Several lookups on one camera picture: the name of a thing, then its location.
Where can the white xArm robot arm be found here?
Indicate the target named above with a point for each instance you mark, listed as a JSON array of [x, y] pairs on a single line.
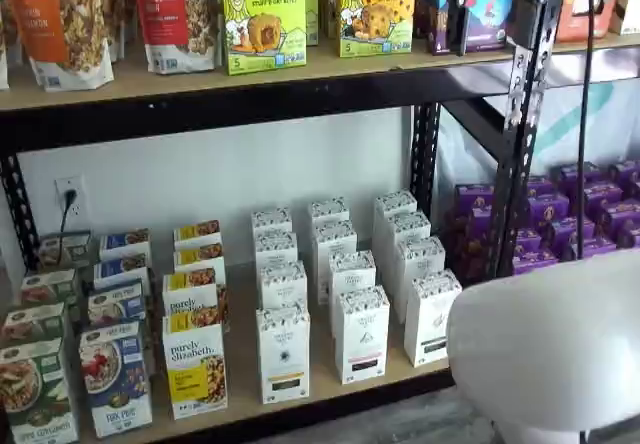
[[550, 339]]

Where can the blue Z Bar box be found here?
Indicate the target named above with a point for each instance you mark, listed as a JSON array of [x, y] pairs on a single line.
[[492, 19]]

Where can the orange Annie's box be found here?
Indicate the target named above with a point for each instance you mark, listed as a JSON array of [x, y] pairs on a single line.
[[572, 14]]

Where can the green Bobo's apple pie box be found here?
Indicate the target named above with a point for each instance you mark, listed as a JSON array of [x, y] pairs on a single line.
[[312, 4], [265, 19]]

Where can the wooden shelf board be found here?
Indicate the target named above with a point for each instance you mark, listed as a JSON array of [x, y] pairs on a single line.
[[242, 354], [620, 41], [150, 81]]

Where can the white box grey strip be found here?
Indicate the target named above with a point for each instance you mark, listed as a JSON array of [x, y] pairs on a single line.
[[432, 314], [407, 226], [395, 201], [420, 259]]

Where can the white box pink strip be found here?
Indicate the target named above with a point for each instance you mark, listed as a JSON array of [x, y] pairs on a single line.
[[335, 239], [362, 339], [352, 274], [327, 209]]

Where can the yellow purely elizabeth box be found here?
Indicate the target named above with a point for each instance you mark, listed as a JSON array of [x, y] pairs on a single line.
[[197, 231], [200, 256], [195, 364], [187, 294]]

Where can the blue oatmeal box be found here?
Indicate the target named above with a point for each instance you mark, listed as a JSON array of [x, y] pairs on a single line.
[[125, 241], [115, 379], [115, 304], [120, 269]]

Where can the green oatmeal box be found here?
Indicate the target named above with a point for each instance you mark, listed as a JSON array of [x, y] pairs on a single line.
[[65, 249], [47, 286], [30, 324], [35, 394]]

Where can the white teal-striped plastic sheet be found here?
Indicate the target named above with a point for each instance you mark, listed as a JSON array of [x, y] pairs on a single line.
[[620, 129]]

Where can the red label granola bag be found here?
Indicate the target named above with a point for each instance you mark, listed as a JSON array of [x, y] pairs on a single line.
[[165, 19]]

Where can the white purely elizabeth granola bag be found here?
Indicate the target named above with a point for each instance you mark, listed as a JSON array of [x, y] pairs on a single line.
[[117, 9]]

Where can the orange label granola bag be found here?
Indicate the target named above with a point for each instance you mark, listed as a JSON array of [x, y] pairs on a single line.
[[45, 29]]

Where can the black metal shelving frame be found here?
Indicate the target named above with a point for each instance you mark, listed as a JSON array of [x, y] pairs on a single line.
[[200, 116]]

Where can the white wall outlet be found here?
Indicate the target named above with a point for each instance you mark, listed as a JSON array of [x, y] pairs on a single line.
[[60, 186]]

